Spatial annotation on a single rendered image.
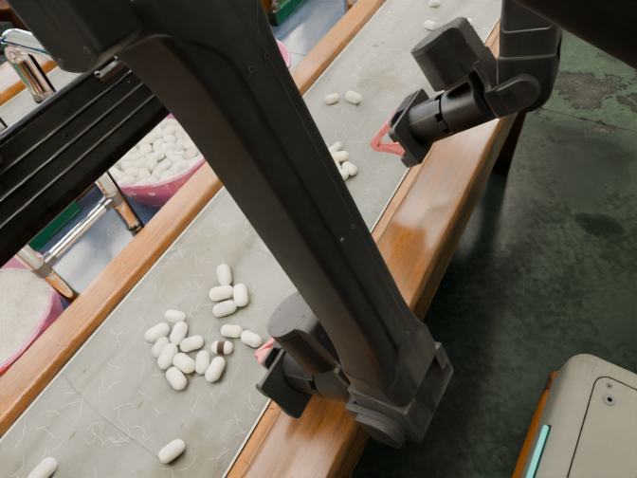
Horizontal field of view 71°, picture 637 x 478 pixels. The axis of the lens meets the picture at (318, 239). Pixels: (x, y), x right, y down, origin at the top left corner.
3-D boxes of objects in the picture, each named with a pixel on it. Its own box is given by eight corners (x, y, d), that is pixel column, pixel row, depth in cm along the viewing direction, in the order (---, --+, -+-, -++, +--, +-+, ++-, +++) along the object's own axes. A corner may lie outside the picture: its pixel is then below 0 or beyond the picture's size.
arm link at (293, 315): (409, 454, 36) (451, 365, 40) (325, 370, 32) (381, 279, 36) (319, 418, 46) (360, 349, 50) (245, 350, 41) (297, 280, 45)
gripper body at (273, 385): (250, 386, 49) (289, 397, 43) (299, 311, 54) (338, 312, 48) (288, 417, 52) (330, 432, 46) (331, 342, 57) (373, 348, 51)
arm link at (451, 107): (498, 125, 54) (512, 101, 57) (469, 77, 52) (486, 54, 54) (449, 143, 59) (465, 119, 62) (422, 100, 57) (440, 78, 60)
